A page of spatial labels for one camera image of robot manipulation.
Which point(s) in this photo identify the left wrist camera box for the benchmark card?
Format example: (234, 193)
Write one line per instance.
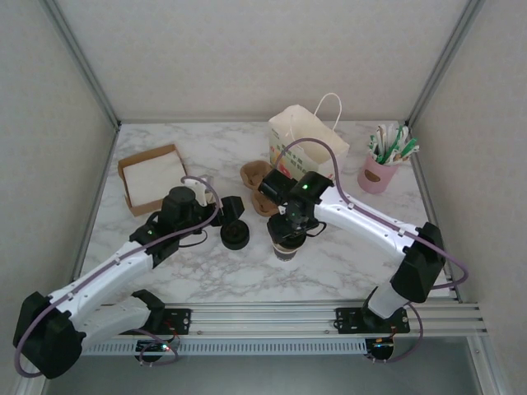
(197, 189)

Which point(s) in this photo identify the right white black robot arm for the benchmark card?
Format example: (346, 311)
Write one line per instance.
(370, 224)

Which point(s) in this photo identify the thin aluminium table rail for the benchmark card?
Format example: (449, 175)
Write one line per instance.
(206, 122)

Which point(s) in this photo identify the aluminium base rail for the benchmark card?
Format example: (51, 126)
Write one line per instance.
(267, 319)

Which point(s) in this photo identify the brown cardboard napkin box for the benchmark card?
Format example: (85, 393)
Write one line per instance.
(144, 155)

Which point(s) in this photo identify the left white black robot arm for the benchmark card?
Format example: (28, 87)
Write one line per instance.
(103, 288)

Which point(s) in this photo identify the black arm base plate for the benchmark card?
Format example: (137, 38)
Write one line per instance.
(181, 321)
(348, 321)

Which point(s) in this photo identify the white paper napkins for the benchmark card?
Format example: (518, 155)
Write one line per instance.
(152, 177)

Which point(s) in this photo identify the black paper coffee cup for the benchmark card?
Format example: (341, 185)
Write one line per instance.
(288, 256)

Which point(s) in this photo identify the brown pulp cup carrier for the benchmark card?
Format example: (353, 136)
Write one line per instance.
(251, 173)

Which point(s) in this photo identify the aluminium frame post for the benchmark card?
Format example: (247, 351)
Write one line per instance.
(444, 61)
(82, 66)

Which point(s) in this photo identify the small controller board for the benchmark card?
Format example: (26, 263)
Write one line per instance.
(381, 349)
(150, 347)

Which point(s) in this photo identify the pink straw holder cup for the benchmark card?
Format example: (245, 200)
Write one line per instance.
(376, 177)

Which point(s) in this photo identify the white paper takeout bag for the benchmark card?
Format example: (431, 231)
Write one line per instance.
(313, 123)

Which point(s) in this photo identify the stack of black lids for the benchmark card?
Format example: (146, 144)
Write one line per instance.
(234, 238)

